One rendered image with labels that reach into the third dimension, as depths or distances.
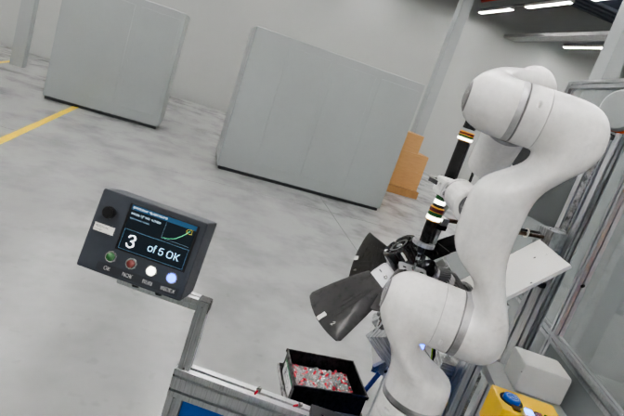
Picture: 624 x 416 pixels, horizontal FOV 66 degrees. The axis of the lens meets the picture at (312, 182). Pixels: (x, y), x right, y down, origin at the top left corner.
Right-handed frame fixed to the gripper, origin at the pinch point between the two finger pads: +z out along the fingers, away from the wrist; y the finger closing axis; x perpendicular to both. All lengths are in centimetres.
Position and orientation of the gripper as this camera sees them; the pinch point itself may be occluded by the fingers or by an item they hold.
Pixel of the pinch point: (448, 182)
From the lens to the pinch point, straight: 150.2
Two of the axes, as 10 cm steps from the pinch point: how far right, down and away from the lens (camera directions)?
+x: 3.1, -9.3, -2.1
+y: 9.5, 3.2, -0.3
